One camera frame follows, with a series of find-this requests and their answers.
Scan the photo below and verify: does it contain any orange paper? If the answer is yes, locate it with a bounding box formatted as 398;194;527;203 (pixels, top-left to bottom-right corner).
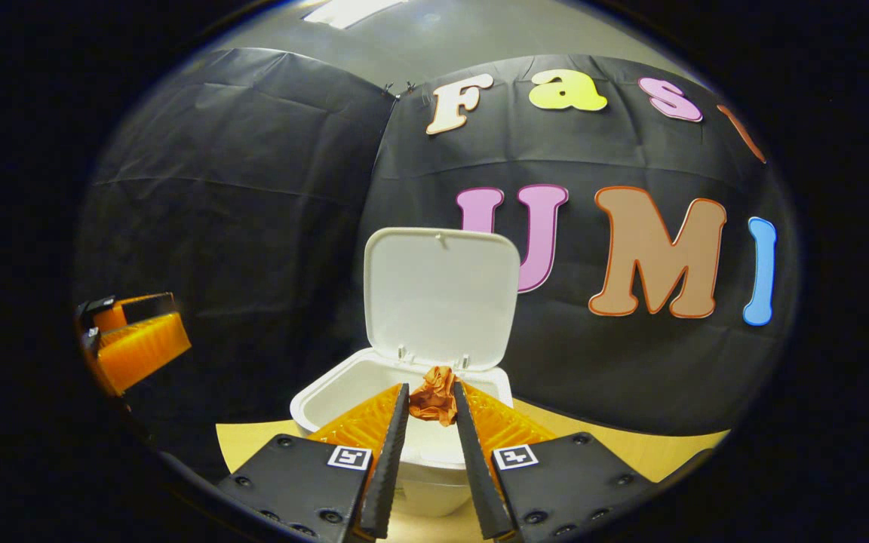
409;367;460;428

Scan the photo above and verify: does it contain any white desktop garbage bin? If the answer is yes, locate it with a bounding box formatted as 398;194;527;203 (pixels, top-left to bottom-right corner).
290;226;522;519

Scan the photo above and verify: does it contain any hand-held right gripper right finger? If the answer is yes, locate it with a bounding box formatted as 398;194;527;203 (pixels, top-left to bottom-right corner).
452;381;659;543

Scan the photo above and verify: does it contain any wooden desktop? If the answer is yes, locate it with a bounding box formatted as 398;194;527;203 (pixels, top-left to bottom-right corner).
216;400;730;543

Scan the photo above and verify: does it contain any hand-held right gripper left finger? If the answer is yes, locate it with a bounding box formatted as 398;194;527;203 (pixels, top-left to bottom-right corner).
216;382;411;543

